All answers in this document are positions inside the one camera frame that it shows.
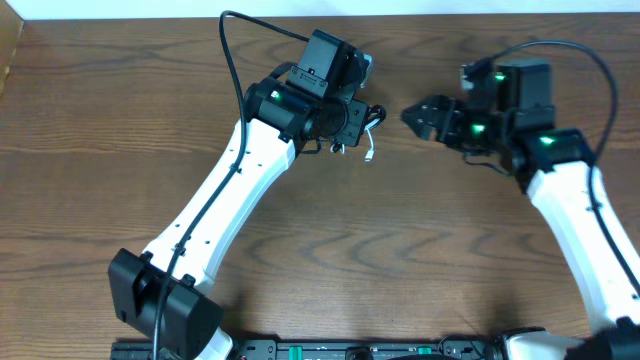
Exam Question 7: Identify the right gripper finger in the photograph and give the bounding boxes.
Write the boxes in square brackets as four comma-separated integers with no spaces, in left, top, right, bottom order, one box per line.
[402,95,448,120]
[402,117,434,140]

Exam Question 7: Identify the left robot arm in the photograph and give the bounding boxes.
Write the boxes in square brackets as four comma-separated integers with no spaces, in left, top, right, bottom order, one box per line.
[108,52,376,359]

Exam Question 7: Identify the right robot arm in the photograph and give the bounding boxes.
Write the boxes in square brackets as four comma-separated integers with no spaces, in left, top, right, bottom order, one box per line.
[401,71,639,359]

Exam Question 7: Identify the cardboard box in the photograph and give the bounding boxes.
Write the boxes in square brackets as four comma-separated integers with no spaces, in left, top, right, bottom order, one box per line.
[0,0,24,94]

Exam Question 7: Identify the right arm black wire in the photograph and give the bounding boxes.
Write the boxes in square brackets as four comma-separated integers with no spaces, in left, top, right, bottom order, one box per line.
[467,39,640,296]

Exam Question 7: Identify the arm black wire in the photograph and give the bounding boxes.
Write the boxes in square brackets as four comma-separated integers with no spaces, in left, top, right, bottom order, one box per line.
[467,39,640,296]
[152,9,311,360]

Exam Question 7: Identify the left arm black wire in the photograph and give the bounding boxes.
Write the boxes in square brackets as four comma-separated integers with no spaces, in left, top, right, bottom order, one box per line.
[152,9,311,360]

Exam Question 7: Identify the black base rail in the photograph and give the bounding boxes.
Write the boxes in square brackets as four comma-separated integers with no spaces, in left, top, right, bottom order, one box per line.
[109,337,506,360]

